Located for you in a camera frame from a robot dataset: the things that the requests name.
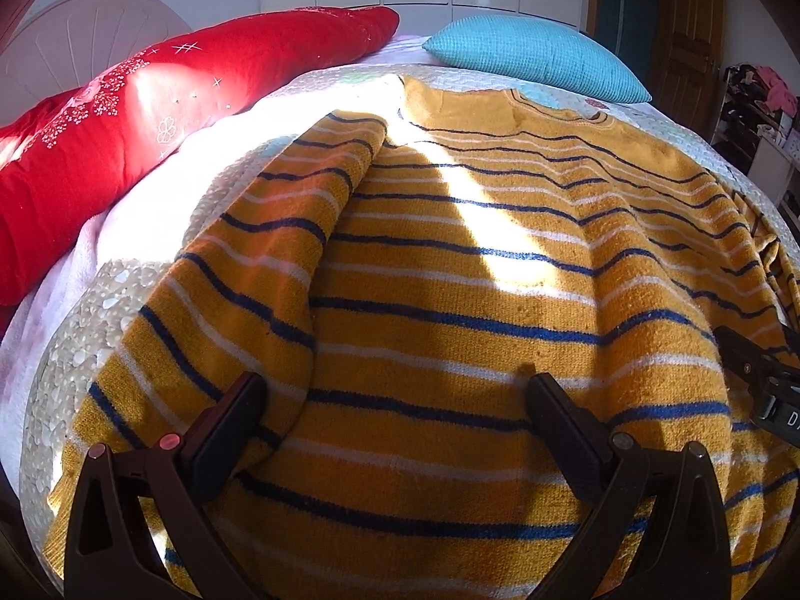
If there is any white round headboard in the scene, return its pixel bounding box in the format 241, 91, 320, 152
1, 0, 190, 126

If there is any cluttered shelf unit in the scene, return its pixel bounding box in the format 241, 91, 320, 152
712, 63, 799, 239

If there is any turquoise knit pillow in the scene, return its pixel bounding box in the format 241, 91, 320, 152
423, 15, 652, 105

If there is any yellow striped knit sweater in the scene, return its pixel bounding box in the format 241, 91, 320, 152
42, 73, 800, 600

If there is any long red embroidered pillow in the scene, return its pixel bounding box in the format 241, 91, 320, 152
1, 5, 400, 321

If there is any patchwork heart quilt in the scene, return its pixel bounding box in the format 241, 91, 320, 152
17, 61, 800, 595

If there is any brown wooden door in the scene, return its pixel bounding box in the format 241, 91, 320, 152
648, 0, 726, 138

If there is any pink clothes pile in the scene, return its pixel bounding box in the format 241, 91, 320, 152
756, 66, 798, 117

